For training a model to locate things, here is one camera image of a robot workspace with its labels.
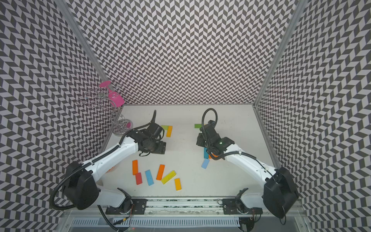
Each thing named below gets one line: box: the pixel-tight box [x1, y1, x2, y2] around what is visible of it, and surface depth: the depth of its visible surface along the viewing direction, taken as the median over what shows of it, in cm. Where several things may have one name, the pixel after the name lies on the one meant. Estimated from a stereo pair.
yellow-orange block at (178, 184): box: [174, 177, 183, 191], surface depth 82 cm
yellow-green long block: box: [160, 170, 177, 185], surface depth 84 cm
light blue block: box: [200, 158, 211, 170], surface depth 91 cm
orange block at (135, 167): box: [132, 159, 139, 176], surface depth 88 cm
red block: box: [135, 172, 143, 186], surface depth 84 cm
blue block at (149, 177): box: [144, 169, 155, 187], surface depth 84 cm
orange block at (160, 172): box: [156, 164, 166, 181], surface depth 86 cm
